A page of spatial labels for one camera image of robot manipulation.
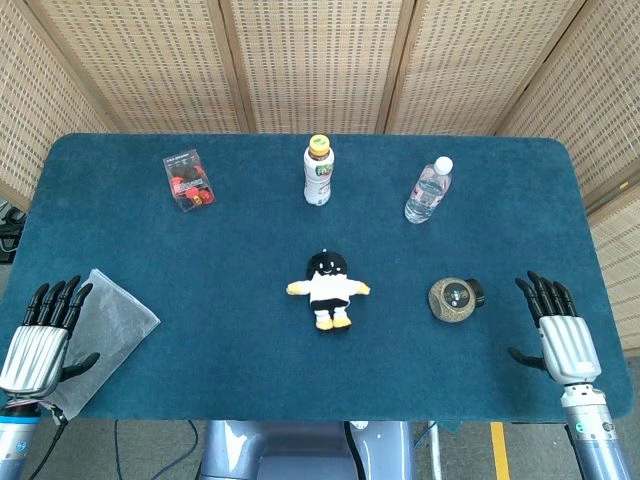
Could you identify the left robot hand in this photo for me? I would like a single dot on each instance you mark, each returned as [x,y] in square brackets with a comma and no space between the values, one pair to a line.
[34,352]

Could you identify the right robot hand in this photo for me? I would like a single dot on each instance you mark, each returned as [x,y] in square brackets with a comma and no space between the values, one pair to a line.
[567,350]

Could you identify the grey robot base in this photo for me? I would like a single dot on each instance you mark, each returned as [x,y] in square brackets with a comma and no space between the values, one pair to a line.
[310,450]

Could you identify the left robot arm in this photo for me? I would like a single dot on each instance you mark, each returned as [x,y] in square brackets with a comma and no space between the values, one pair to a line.
[15,440]

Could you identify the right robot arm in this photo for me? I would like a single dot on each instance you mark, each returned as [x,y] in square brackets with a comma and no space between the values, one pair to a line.
[595,435]

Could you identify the black white plush toy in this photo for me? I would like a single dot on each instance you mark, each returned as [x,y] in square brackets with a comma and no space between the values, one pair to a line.
[327,291]

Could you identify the grey folded cloth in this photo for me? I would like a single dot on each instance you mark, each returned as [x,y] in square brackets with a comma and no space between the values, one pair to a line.
[107,335]

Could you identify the black office chair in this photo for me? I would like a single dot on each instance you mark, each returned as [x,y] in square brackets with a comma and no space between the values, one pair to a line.
[9,232]

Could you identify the round speckled speaker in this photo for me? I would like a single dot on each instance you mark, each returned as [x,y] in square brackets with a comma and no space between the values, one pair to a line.
[454,298]

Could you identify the clear water bottle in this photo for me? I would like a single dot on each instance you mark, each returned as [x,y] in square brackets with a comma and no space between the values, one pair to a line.
[427,192]

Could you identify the clear box with red items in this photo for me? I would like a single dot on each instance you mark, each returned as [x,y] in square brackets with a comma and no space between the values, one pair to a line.
[189,182]

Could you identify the blue table mat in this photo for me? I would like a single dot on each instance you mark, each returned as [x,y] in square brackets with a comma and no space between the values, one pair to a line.
[320,250]

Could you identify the yellow cap drink bottle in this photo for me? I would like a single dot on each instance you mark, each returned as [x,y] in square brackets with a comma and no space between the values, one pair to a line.
[318,172]

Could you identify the woven folding screen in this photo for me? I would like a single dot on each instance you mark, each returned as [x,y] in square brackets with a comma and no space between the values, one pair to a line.
[320,65]

